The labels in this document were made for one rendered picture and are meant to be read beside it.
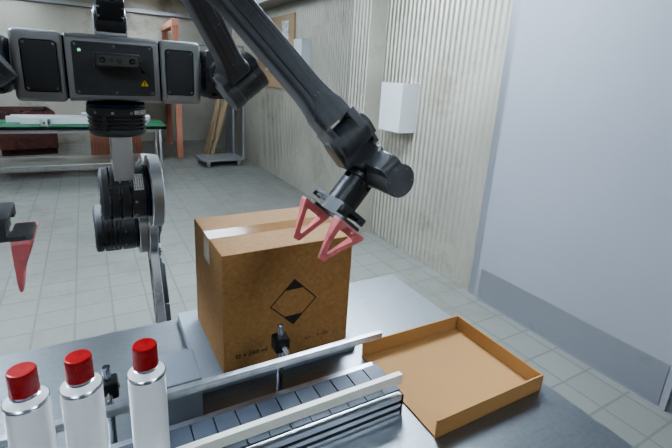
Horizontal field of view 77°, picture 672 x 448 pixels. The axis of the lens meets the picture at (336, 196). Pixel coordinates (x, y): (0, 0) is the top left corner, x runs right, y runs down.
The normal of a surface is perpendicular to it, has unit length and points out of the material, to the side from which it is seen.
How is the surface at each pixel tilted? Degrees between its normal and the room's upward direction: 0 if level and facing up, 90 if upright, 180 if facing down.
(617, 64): 90
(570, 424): 0
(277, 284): 90
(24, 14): 90
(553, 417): 0
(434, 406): 0
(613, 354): 90
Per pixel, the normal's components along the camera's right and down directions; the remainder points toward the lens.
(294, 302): 0.50, 0.26
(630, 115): -0.87, 0.09
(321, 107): 0.29, 0.01
